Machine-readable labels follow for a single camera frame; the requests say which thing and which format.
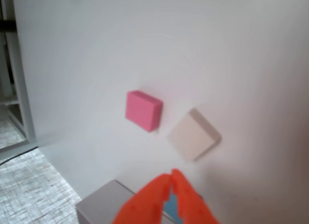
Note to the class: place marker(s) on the pink foam cuboid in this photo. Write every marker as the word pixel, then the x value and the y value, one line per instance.
pixel 141 110

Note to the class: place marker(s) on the blue foam cuboid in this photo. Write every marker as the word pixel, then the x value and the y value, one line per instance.
pixel 172 207

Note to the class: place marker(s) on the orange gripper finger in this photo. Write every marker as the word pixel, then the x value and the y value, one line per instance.
pixel 190 204
pixel 147 202

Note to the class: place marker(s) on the white shelf unit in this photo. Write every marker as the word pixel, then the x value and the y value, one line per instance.
pixel 21 88

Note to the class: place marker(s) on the beige foam cuboid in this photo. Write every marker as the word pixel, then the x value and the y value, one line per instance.
pixel 190 137

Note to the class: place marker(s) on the white cardboard bin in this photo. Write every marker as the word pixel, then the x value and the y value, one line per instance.
pixel 103 202

